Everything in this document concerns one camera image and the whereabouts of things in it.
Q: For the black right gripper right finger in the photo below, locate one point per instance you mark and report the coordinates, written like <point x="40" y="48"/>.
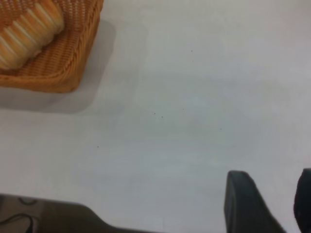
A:
<point x="305" y="201"/>

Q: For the striped long bread roll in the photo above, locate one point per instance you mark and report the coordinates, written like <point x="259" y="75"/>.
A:
<point x="24" y="41"/>

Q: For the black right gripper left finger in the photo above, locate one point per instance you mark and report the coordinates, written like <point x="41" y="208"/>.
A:
<point x="243" y="206"/>

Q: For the orange woven wicker basket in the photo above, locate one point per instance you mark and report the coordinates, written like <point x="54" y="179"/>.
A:
<point x="63" y="63"/>

